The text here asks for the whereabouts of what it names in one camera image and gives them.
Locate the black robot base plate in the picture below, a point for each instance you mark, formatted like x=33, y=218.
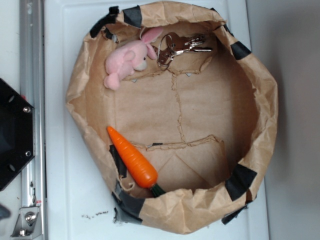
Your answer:
x=16, y=134

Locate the pink plush bunny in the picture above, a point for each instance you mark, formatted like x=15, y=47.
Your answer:
x=131, y=57

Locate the brown paper bag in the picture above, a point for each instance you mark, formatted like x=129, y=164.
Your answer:
x=207, y=124

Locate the metal corner bracket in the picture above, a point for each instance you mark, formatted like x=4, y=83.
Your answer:
x=28, y=224

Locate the aluminium frame rail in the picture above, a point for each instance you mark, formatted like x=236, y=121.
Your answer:
x=32, y=86

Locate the orange plastic carrot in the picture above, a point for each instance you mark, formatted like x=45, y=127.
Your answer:
x=142, y=171

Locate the silver keys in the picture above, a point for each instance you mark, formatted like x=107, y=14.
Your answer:
x=172, y=45

